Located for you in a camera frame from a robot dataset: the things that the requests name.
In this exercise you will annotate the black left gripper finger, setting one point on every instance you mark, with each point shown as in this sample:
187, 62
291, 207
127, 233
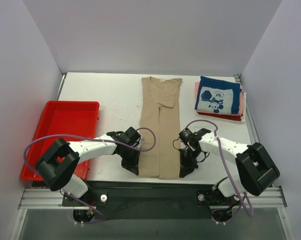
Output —
136, 164
132, 169

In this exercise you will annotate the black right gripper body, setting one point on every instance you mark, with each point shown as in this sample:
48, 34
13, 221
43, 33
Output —
188, 157

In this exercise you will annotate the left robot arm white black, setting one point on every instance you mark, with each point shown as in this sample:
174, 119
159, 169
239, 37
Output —
57, 165

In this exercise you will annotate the beige t-shirt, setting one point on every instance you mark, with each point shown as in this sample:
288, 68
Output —
161, 114

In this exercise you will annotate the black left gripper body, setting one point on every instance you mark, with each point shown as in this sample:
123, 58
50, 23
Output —
128, 155

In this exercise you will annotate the aluminium frame rail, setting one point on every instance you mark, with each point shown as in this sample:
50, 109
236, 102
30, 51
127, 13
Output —
40, 198

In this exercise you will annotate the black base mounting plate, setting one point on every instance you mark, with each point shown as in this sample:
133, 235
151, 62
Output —
157, 211

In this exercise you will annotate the folded blue printed t-shirt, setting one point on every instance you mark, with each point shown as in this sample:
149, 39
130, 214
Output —
216, 96

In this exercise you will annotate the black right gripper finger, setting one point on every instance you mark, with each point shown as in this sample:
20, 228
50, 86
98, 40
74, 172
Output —
187, 171
182, 167

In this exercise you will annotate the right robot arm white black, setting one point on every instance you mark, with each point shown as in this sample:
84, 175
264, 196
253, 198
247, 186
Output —
233, 167

